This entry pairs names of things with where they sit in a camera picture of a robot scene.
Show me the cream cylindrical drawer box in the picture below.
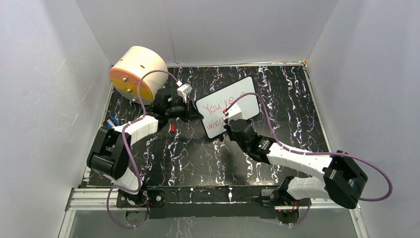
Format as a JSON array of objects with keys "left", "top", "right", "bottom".
[{"left": 109, "top": 46, "right": 168, "bottom": 106}]

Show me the blue white eraser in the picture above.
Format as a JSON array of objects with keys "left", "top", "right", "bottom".
[{"left": 106, "top": 115, "right": 120, "bottom": 128}]

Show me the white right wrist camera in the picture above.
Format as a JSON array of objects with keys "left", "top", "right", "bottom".
[{"left": 223, "top": 103, "right": 244, "bottom": 125}]

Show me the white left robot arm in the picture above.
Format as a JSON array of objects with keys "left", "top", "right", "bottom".
[{"left": 87, "top": 89, "right": 204, "bottom": 206}]

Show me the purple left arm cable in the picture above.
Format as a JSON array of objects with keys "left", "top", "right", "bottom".
[{"left": 105, "top": 69, "right": 181, "bottom": 230}]

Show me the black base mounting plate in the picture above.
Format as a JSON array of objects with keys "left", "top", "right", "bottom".
[{"left": 147, "top": 185, "right": 277, "bottom": 219}]

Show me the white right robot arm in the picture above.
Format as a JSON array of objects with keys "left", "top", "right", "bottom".
[{"left": 224, "top": 119, "right": 368, "bottom": 209}]

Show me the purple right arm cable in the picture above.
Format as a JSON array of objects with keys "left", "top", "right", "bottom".
[{"left": 223, "top": 92, "right": 393, "bottom": 227}]

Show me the aluminium frame rail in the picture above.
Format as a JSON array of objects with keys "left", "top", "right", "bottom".
[{"left": 65, "top": 185, "right": 362, "bottom": 212}]

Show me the white board black frame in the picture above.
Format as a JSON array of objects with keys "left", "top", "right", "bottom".
[{"left": 196, "top": 76, "right": 260, "bottom": 139}]

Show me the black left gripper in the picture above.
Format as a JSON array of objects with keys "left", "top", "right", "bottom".
[{"left": 166, "top": 98, "right": 204, "bottom": 123}]

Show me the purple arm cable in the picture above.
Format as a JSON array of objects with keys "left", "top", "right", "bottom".
[
  {"left": 105, "top": 69, "right": 181, "bottom": 230},
  {"left": 223, "top": 92, "right": 393, "bottom": 227}
]

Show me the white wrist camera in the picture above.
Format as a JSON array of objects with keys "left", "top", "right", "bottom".
[
  {"left": 223, "top": 103, "right": 244, "bottom": 125},
  {"left": 176, "top": 81, "right": 192, "bottom": 103}
]

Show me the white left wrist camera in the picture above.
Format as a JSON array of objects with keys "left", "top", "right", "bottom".
[{"left": 176, "top": 81, "right": 192, "bottom": 103}]

